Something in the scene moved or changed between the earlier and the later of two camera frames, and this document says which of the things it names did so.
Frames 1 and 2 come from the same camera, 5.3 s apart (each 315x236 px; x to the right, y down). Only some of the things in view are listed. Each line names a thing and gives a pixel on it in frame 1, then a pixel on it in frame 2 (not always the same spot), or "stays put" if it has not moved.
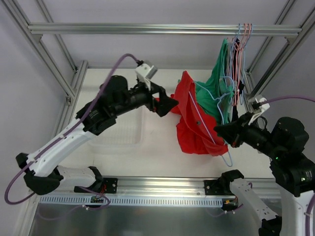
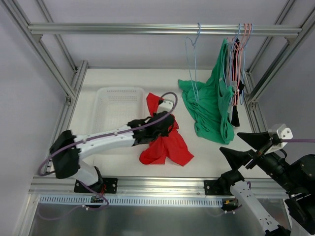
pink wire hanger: x=237 y=49 stays put
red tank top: x=195 y=130 to x=170 y=145
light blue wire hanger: x=204 y=120 to x=191 y=48
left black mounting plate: x=111 y=185 stays put
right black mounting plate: x=208 y=191 stays put
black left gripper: x=156 y=99 to x=162 y=122
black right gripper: x=239 y=132 to x=257 y=153
